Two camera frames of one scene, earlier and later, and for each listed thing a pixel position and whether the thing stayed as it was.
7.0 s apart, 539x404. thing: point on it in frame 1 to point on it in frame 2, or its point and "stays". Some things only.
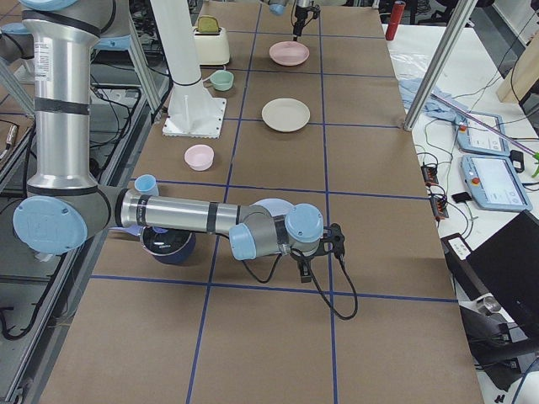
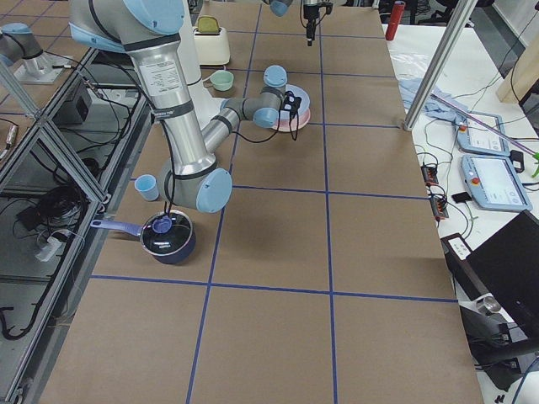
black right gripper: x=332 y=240 to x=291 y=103
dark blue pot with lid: x=170 y=246 stays
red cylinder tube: x=395 y=18 stays
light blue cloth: x=411 y=89 stays
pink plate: x=289 y=53 to x=284 y=120
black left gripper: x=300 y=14 to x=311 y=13
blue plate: x=275 y=206 to x=304 y=104
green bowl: x=222 y=80 stays
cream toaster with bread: x=210 y=41 stays
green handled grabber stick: x=509 y=138 stays
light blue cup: x=146 y=184 stays
